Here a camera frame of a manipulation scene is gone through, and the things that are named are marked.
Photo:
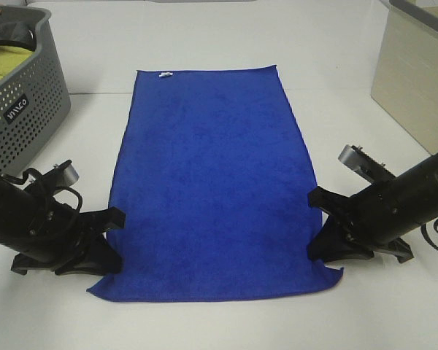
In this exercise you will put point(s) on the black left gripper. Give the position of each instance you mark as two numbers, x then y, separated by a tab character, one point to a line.
50	232

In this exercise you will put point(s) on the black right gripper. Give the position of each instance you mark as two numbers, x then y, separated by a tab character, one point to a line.
377	215

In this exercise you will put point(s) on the blue microfiber towel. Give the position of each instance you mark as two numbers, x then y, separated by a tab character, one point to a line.
213	176

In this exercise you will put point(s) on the grey perforated laundry basket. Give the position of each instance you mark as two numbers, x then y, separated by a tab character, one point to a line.
34	99

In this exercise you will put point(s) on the beige storage bin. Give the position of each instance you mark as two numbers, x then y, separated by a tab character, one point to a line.
405	82

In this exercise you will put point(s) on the yellow-green towel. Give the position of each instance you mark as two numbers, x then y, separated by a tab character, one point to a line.
11	57

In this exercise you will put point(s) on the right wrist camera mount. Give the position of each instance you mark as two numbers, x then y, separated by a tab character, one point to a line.
366	167

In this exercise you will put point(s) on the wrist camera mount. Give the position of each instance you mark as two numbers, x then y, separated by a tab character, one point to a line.
61	175
366	167

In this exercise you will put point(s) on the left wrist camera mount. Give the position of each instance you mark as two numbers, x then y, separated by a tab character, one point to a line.
61	175

